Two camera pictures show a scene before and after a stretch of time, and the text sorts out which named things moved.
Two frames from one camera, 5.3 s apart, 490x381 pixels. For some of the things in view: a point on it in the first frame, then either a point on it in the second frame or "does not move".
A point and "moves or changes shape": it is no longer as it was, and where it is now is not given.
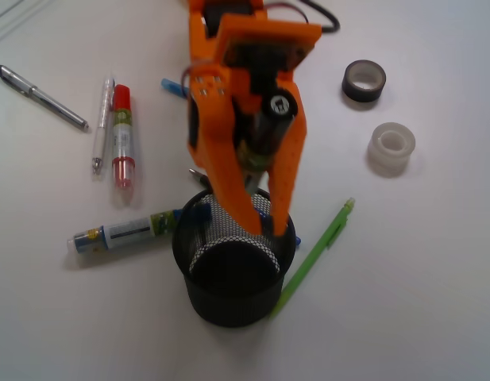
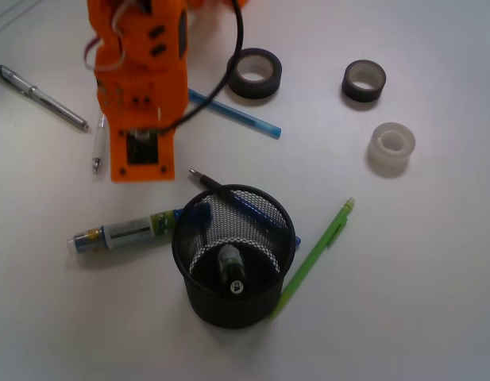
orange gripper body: [253, 47] to [141, 58]
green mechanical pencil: [323, 244] does not move
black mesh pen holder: [233, 279] does not move
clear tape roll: [390, 147] does not move
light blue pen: [175, 87] moves or changes shape
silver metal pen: [29, 90] does not move
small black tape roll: [363, 80] does not move
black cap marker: [258, 145] to [232, 268]
